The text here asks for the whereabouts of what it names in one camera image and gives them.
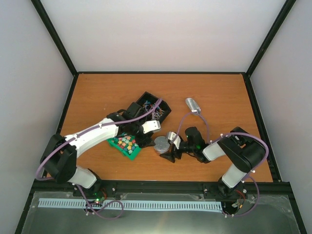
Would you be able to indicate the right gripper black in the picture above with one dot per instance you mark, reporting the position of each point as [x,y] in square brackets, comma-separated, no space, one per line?
[170,156]

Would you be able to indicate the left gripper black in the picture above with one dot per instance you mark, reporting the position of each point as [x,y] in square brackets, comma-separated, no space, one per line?
[140,141]

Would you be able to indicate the metal jar lid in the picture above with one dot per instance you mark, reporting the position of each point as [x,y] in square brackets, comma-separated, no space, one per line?
[161,143]

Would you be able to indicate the green plastic bin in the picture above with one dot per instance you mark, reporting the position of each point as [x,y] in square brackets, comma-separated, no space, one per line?
[126,144]

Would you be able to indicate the metal scoop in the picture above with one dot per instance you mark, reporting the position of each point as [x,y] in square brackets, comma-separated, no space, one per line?
[193,106]

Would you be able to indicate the clear plastic jar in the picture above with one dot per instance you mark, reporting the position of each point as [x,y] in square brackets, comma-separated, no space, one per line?
[161,152]

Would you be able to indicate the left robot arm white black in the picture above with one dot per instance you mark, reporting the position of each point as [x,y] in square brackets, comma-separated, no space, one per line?
[59,159]

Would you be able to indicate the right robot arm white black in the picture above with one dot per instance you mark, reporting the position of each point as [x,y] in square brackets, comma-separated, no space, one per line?
[245,151]

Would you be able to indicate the black frame rail front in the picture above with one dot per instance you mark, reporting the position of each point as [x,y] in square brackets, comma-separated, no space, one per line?
[114,188]

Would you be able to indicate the light blue cable duct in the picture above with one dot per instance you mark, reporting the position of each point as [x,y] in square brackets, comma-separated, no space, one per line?
[137,205]

